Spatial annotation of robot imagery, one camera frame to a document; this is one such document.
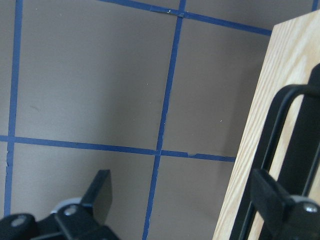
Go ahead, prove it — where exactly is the wooden drawer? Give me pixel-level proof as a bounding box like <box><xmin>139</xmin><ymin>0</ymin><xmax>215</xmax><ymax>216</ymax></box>
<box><xmin>213</xmin><ymin>10</ymin><xmax>320</xmax><ymax>240</ymax></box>

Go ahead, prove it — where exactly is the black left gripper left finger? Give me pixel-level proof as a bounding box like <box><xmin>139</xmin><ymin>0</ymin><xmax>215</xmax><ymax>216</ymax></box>
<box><xmin>80</xmin><ymin>169</ymin><xmax>113</xmax><ymax>225</ymax></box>

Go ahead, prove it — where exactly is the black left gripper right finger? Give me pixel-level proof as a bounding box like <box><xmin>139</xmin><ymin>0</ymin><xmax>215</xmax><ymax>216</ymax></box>
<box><xmin>250</xmin><ymin>169</ymin><xmax>296</xmax><ymax>240</ymax></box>

